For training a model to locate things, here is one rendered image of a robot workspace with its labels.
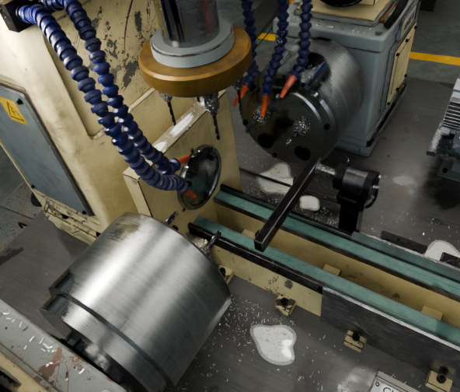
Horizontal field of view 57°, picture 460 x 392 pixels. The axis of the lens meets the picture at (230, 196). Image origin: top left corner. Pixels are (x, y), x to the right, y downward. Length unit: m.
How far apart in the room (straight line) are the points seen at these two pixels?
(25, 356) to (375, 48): 0.91
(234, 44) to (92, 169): 0.37
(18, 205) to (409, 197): 1.53
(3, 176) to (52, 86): 2.20
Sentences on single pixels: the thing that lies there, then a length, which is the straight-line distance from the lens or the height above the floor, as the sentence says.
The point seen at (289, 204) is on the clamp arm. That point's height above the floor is 1.03.
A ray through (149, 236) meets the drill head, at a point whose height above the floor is 1.16.
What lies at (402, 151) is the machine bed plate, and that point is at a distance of 1.31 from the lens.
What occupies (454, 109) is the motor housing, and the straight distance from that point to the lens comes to 1.09.
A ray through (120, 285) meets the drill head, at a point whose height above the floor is 1.16.
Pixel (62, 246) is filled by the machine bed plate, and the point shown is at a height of 0.80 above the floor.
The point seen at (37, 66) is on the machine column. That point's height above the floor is 1.35.
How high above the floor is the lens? 1.66
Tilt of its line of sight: 47 degrees down
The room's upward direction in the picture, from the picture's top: 10 degrees counter-clockwise
